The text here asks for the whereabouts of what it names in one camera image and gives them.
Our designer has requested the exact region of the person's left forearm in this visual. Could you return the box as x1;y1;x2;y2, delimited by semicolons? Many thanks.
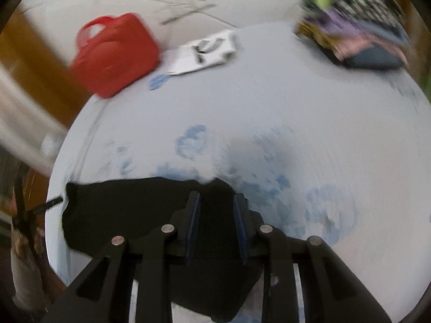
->
9;230;48;312

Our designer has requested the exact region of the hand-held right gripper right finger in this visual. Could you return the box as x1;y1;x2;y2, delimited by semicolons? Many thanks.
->
233;193;393;323

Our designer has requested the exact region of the black garment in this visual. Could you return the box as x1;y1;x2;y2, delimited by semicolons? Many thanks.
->
61;177;265;322

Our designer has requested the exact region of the wooden headboard side panel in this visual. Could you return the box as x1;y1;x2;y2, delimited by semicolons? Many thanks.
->
0;12;89;127

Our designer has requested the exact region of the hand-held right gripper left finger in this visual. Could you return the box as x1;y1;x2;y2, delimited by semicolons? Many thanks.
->
40;191;203;323

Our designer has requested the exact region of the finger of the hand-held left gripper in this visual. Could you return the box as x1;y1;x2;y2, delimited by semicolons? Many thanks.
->
12;174;34;224
27;196;64;215

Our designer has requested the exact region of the red hard carry case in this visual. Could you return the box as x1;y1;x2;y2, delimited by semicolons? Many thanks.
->
69;13;161;99

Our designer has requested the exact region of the stack of white papers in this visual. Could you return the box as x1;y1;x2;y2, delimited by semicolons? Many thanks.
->
167;30;238;75

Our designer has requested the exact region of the pile of colourful clothes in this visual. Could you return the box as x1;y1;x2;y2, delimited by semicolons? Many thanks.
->
290;0;412;71

